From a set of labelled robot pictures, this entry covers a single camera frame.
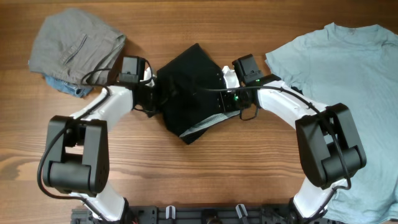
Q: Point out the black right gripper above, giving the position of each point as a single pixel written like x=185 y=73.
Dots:
x=226 y=105

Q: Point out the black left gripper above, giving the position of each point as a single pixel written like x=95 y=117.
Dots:
x=147 y=109

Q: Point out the black shorts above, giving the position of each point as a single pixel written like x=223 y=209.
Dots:
x=187 y=94

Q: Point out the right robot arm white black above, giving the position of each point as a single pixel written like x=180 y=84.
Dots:
x=329 y=145

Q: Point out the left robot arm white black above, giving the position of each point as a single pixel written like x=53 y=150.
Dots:
x=75 y=163

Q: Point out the folded blue denim garment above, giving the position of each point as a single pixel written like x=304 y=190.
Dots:
x=68 y=88

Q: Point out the folded grey shirt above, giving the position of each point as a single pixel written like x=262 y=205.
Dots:
x=74 y=42

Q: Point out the light blue t-shirt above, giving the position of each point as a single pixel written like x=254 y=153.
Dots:
x=356 y=67

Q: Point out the black mounting rail base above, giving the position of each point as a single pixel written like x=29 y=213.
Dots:
x=203 y=215

